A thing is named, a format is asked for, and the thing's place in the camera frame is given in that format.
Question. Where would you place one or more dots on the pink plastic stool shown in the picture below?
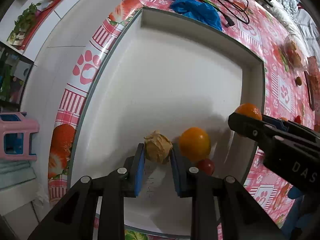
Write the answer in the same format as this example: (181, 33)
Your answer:
(16, 134)

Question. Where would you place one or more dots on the brown kiwi on table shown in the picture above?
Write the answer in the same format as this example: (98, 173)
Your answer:
(298, 81)

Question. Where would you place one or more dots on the white square tray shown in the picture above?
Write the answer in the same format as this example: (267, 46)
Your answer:
(168, 73)

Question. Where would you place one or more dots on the green potted plant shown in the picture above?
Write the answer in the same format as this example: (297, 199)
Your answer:
(24, 23)

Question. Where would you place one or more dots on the orange tangerine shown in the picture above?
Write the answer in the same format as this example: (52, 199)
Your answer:
(249, 110)

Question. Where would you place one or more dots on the yellow orange tomato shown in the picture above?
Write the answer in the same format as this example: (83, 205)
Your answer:
(194, 144)

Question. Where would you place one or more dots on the red cherry tomato on table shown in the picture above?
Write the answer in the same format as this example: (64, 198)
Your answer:
(298, 119)

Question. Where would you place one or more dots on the glass fruit bowl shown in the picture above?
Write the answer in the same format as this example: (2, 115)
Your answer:
(296, 52)

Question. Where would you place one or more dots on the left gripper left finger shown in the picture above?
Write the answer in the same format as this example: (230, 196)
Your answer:
(135, 172)

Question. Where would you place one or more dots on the blue rubber glove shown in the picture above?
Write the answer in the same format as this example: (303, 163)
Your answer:
(199, 11)

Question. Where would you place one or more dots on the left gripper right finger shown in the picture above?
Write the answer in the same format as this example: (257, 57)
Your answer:
(182, 177)

